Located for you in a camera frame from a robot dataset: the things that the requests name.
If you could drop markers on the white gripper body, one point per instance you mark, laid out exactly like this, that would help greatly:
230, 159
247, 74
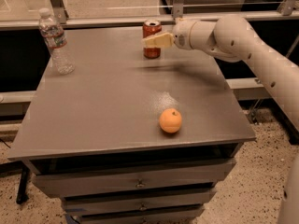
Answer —
180, 35

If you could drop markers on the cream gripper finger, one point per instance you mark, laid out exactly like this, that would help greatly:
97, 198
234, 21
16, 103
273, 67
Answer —
159, 40

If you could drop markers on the red coke can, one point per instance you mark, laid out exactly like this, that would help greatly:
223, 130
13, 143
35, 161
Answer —
151, 27

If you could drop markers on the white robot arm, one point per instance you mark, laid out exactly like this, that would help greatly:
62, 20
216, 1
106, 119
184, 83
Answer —
263, 187

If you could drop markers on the orange fruit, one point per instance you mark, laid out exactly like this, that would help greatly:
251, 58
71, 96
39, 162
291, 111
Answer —
170, 120

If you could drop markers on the grey drawer cabinet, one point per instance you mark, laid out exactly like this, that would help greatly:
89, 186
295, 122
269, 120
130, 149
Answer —
105, 114

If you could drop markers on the clear plastic water bottle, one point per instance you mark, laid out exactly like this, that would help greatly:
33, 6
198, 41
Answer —
55, 39

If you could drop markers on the top grey drawer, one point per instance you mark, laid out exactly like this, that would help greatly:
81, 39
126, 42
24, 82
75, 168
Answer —
146, 177

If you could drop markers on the grey drawer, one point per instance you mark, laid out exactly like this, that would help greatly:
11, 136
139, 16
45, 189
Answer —
143, 217
143, 202
146, 177

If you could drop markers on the bottom grey drawer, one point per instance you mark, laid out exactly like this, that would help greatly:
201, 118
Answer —
143, 217

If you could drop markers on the middle grey drawer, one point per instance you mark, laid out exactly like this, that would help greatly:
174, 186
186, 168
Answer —
143, 202

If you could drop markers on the black stand leg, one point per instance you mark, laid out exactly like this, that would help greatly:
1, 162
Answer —
21, 194

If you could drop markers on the metal railing frame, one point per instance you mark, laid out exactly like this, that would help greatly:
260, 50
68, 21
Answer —
22, 15

